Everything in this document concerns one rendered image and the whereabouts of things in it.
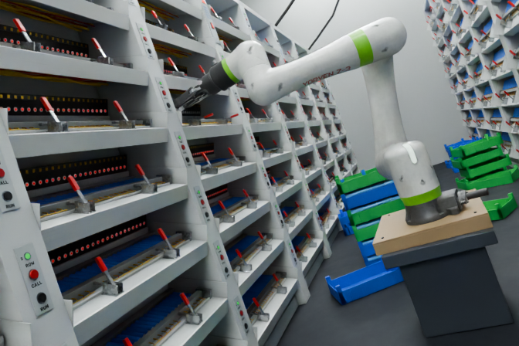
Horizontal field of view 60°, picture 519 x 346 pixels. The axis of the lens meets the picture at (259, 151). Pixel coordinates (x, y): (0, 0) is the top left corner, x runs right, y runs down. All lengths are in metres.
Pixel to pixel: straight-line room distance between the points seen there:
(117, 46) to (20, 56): 0.53
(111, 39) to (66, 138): 0.58
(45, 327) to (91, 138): 0.45
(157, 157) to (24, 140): 0.58
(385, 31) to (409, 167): 0.43
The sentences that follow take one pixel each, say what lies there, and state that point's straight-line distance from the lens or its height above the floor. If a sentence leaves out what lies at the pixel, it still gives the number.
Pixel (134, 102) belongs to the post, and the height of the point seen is 0.99.
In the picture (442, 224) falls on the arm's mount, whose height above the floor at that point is 0.32.
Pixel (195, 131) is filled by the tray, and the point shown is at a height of 0.85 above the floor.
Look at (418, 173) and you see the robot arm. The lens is 1.46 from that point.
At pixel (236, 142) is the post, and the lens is 2.10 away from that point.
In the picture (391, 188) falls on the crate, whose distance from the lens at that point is 2.23.
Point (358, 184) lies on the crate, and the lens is 2.21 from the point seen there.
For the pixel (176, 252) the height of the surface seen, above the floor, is 0.51.
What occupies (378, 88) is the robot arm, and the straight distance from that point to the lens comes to 1.63.
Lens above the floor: 0.66
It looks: 2 degrees up
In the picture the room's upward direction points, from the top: 20 degrees counter-clockwise
